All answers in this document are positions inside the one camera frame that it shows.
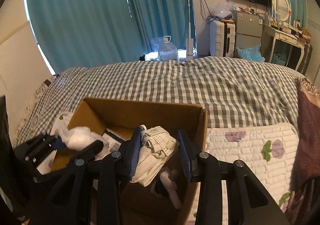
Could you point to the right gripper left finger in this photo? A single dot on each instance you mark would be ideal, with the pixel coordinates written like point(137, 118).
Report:
point(116, 171)

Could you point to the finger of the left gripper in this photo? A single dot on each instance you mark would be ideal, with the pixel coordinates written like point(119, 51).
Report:
point(79, 159)
point(37, 149)

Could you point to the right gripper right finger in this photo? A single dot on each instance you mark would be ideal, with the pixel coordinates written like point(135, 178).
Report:
point(248, 200)

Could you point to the black white tissue pack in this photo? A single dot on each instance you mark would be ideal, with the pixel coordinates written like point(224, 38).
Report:
point(112, 143)

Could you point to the brown cardboard box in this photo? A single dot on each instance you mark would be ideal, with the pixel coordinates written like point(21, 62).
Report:
point(94, 115)

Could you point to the purple fringed blanket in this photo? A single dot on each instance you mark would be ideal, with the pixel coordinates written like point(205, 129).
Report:
point(303, 207)

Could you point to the white floral quilted mat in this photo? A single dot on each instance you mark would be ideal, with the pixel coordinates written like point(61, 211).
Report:
point(269, 151)

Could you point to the grey checkered bed sheet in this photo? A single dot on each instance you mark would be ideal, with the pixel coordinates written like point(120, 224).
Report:
point(235, 92)

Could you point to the clear water jug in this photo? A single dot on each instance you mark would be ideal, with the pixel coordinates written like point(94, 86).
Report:
point(167, 50)

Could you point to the teal curtain left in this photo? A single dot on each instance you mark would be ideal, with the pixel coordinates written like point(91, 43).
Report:
point(86, 33)

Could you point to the white standing pole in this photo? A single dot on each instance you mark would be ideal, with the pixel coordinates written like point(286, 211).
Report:
point(189, 40)

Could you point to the blue plastic bag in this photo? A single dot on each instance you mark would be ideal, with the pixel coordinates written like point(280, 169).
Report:
point(250, 54)

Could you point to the white dressing table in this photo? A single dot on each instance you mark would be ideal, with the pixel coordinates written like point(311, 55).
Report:
point(281, 48)

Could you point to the teal curtain middle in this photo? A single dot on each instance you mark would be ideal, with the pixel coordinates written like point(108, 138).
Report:
point(158, 18)

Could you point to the white suitcase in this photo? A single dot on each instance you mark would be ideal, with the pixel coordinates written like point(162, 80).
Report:
point(222, 38)

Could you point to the silver mini fridge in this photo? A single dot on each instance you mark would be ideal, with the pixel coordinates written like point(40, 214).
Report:
point(248, 30)

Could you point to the oval vanity mirror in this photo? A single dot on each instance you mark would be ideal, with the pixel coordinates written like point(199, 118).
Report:
point(281, 9)

